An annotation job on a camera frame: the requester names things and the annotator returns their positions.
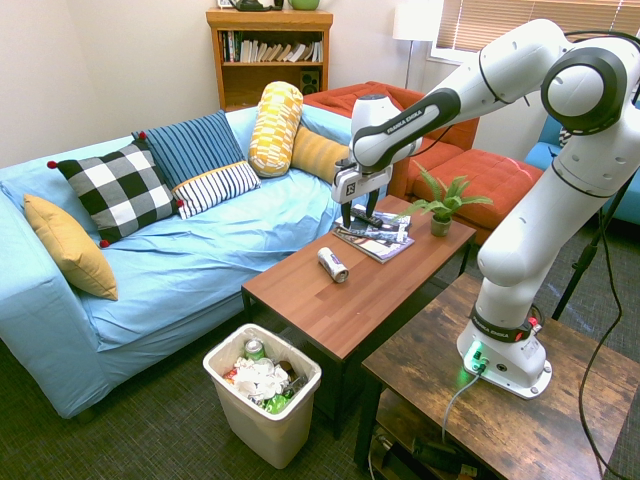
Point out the blue chair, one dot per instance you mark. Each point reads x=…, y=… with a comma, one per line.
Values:
x=600, y=170

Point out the rustic wooden robot table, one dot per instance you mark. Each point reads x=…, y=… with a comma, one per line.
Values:
x=505, y=395

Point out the black remote control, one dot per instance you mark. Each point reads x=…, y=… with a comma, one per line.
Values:
x=367, y=216

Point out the row of books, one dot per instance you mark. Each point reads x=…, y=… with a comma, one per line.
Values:
x=272, y=50

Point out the green can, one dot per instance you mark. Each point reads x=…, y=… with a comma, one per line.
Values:
x=254, y=349

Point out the green bowl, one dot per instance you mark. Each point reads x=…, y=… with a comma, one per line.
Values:
x=304, y=4

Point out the crumpled white paper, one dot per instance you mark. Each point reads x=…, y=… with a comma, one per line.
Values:
x=256, y=379

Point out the black camera stand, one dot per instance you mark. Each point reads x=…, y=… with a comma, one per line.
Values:
x=590, y=250

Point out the yellow patterned bolster cushion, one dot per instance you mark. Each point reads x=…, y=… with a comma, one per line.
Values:
x=276, y=127

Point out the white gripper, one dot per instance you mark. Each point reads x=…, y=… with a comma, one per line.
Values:
x=358, y=184

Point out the white trash bin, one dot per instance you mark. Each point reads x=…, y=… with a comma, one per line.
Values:
x=270, y=415

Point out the wooden bookshelf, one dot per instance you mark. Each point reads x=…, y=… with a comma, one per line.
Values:
x=270, y=55

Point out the mustard striped cushion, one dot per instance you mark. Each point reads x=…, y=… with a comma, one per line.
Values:
x=317, y=155

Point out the white floor lamp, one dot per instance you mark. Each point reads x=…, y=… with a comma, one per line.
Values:
x=417, y=30

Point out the wooden coffee table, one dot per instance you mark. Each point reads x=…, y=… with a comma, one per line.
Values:
x=361, y=285

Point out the magazine stack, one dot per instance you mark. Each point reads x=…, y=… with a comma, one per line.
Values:
x=375, y=237

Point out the silver drink can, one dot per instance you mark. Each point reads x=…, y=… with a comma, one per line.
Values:
x=332, y=264

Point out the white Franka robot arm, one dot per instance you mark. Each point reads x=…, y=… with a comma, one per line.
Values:
x=520, y=165

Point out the small black speaker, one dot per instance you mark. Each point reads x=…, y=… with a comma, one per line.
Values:
x=310, y=81

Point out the small potted fern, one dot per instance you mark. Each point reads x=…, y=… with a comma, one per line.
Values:
x=442, y=202

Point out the mustard yellow cushion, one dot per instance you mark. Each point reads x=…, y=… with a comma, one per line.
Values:
x=70, y=247

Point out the window blinds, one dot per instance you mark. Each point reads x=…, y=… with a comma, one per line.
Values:
x=540, y=22

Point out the black power adapter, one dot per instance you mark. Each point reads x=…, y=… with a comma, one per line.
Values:
x=440, y=452

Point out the orange armchair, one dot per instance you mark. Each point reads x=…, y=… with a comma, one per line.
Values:
x=400, y=130

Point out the blue striped cushion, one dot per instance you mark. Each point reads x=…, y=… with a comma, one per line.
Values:
x=202, y=160

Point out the black white checkered cushion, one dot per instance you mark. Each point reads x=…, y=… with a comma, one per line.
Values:
x=117, y=192

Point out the orange ottoman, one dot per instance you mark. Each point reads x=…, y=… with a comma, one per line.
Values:
x=475, y=185

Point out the light blue sofa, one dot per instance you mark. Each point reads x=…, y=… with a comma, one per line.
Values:
x=165, y=250

